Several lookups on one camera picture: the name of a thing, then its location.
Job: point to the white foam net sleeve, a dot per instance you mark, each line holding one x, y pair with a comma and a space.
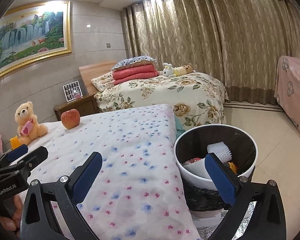
221, 150

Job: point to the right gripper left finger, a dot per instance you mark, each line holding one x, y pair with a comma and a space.
38, 219

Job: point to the framed landscape painting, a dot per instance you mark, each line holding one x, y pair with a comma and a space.
34, 32

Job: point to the person's left hand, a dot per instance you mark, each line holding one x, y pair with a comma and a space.
13, 224

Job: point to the folded red blanket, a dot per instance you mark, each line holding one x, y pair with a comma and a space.
140, 72

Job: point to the orange toy block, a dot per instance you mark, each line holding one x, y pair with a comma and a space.
15, 143

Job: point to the white bunny plush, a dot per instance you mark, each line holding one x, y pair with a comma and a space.
168, 70

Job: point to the yellow bear plush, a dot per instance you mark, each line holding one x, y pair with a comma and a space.
183, 70

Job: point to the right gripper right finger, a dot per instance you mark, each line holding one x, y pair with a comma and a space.
268, 218

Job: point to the floral bed comforter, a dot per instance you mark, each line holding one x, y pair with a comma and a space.
197, 98

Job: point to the white red plastic bag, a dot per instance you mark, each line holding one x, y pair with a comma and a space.
197, 167

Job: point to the white trash bin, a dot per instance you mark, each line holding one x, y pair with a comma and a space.
230, 144

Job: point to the beige patterned curtain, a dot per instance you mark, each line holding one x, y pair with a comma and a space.
239, 42

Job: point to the beige teddy bear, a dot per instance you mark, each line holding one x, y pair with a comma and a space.
28, 127

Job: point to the silver foil mat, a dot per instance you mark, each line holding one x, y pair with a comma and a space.
208, 221

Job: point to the pink heart cover furniture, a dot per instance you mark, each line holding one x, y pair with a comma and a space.
287, 88

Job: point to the red apple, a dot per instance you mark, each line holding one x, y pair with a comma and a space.
70, 118

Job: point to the photo grid frame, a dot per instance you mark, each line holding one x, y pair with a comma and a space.
72, 91

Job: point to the white dotted quilt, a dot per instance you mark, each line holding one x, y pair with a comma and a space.
138, 193

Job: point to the floral pillow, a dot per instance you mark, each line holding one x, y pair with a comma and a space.
104, 81

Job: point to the blue dotted pillow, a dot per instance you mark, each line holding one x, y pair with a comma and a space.
133, 62

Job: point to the wooden nightstand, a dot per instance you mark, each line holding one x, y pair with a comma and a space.
86, 105

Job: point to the teal bed sheet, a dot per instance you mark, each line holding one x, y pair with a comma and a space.
179, 130

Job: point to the wooden headboard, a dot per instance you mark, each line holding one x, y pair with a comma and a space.
91, 71

